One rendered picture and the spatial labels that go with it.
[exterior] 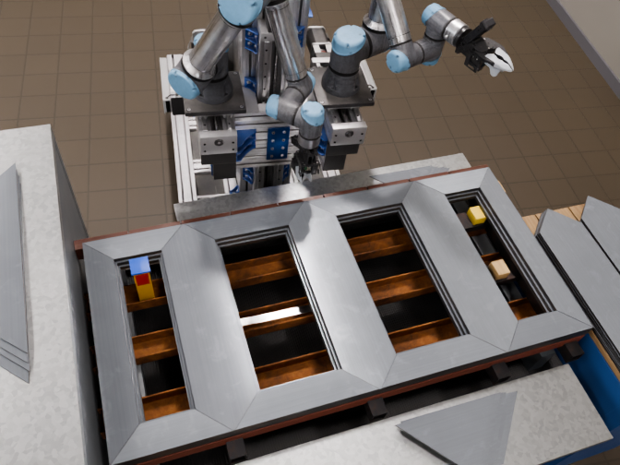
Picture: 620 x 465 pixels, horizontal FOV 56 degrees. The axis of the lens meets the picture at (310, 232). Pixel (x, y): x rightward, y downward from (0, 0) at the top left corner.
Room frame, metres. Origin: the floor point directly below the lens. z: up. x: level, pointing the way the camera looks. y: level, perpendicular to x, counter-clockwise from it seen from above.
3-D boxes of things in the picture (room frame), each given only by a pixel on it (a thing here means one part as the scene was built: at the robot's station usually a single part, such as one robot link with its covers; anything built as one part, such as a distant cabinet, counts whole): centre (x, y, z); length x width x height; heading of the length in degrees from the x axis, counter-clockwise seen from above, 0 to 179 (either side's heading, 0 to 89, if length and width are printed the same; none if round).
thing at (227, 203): (1.59, -0.08, 0.66); 1.30 x 0.20 x 0.03; 116
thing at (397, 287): (1.05, -0.12, 0.70); 1.66 x 0.08 x 0.05; 116
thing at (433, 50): (1.73, -0.29, 1.34); 0.11 x 0.08 x 0.11; 135
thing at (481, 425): (0.64, -0.59, 0.77); 0.45 x 0.20 x 0.04; 116
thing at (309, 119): (1.42, 0.06, 1.21); 0.09 x 0.08 x 0.11; 74
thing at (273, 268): (1.23, -0.03, 0.70); 1.66 x 0.08 x 0.05; 116
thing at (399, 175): (1.71, -0.41, 0.70); 0.39 x 0.12 x 0.04; 116
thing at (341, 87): (1.84, -0.02, 1.09); 0.15 x 0.15 x 0.10
